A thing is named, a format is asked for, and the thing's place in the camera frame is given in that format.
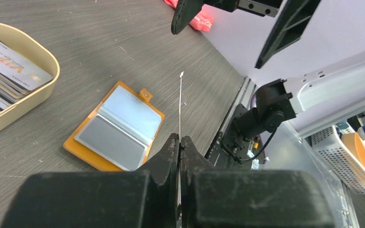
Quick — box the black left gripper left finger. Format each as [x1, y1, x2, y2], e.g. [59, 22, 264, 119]
[1, 133, 179, 228]

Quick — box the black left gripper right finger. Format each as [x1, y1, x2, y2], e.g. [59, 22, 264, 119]
[180, 136, 335, 228]

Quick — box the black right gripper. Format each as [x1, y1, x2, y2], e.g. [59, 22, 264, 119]
[171, 0, 320, 69]

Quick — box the orange leather card holder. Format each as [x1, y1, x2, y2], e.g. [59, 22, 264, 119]
[63, 81, 164, 171]

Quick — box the beige oval card tray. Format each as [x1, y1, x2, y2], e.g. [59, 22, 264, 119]
[0, 23, 60, 131]

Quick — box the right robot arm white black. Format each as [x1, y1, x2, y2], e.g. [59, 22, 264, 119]
[171, 0, 365, 163]

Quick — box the stack of credit cards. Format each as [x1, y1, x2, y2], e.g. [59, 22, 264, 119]
[0, 41, 53, 112]

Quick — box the pink crumpled cloth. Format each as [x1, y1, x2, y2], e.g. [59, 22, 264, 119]
[164, 0, 213, 32]

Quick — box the white perforated basket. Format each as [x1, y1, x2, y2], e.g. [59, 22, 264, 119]
[311, 125, 365, 194]

